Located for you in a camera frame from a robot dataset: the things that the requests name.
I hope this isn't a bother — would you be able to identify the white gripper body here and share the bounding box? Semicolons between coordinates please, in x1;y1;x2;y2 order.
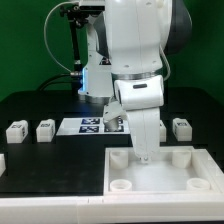
114;75;164;159

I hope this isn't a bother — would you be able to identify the white front fence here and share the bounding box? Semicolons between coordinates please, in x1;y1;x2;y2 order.
0;194;224;224

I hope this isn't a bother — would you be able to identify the black cable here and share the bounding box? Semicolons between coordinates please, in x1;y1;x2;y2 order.
36;74;83;92

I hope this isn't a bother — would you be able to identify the white marker sheet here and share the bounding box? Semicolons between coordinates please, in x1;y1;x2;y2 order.
57;117;129;136

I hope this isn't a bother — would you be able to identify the white left block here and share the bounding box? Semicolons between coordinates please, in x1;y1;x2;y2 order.
0;154;6;177

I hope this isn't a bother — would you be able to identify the grey cable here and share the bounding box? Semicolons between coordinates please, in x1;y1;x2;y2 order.
43;0;81;74

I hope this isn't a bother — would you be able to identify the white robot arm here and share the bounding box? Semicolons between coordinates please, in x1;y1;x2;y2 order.
79;0;192;163

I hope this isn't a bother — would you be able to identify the white square tabletop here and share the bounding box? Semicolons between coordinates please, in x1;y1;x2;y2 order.
104;146;224;195

